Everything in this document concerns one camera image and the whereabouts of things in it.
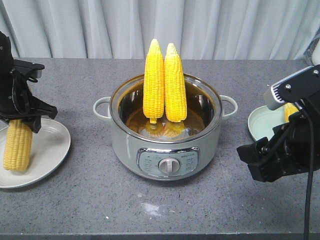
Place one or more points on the cream white plate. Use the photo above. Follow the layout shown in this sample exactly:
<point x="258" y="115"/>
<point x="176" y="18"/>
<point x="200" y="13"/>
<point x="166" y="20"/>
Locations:
<point x="49" y="148"/>

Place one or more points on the yellow corn cob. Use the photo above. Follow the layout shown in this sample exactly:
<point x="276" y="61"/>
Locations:
<point x="18" y="145"/>
<point x="175" y="91"/>
<point x="289" y="109"/>
<point x="154" y="83"/>

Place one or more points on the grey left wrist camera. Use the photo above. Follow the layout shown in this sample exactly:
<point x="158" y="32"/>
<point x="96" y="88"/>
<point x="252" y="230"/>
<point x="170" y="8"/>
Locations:
<point x="35" y="75"/>

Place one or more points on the green electric cooking pot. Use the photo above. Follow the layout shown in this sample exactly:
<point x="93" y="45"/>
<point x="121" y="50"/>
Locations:
<point x="166" y="151"/>

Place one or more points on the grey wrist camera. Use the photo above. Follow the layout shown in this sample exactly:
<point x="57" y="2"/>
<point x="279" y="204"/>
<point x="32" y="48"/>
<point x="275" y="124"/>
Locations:
<point x="272" y="98"/>
<point x="35" y="75"/>

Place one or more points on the grey stone countertop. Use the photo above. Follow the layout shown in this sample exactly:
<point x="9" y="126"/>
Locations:
<point x="92" y="196"/>

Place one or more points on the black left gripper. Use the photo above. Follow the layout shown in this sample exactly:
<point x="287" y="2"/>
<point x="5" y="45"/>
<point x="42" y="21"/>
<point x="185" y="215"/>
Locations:
<point x="16" y="99"/>

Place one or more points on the light green plate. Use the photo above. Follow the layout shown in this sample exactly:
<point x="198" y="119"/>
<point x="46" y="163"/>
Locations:
<point x="262" y="120"/>

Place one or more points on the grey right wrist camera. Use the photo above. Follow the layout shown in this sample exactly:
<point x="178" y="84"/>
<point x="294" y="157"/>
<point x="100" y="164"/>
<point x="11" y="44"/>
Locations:
<point x="272" y="98"/>

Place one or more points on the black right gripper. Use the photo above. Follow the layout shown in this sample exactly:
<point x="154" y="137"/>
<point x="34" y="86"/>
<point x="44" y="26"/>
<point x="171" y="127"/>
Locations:
<point x="301" y="88"/>

